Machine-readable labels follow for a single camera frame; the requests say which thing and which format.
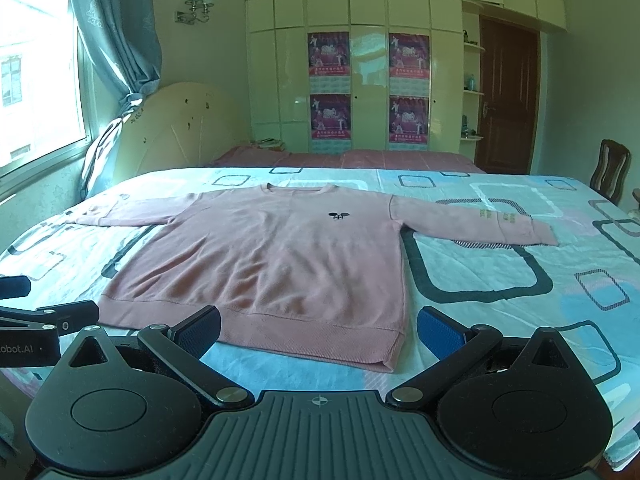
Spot pink sweater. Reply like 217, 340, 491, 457
70, 184, 556, 373

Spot patterned light blue bedsheet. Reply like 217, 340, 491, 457
1, 166, 639, 470

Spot window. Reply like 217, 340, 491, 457
1, 0, 89, 176

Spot red checked bed cover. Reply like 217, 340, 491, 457
208, 145, 483, 174

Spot cream wooden headboard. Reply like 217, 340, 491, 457
113, 82, 250, 183

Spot stack of papers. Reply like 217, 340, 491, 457
250, 138, 286, 152

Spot lower right poster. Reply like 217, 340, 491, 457
388, 96, 428, 145

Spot poster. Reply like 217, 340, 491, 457
307, 32, 350, 76
388, 96, 428, 145
310, 94, 352, 140
388, 32, 430, 79

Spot dark wooden chair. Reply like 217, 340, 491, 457
589, 139, 631, 205

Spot lower left poster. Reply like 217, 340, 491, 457
310, 94, 352, 140

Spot dark brown door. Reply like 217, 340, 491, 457
475, 18, 539, 174

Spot upper right poster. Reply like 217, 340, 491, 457
388, 32, 430, 79

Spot blue-grey curtain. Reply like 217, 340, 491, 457
70, 0, 162, 200

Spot cream built-in wardrobe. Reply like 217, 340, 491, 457
245, 0, 566, 153

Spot upper left poster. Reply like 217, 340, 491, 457
307, 32, 350, 76

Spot corner wall shelves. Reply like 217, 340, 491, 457
461, 1, 485, 153

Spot wall lamp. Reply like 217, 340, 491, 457
175, 0, 214, 25

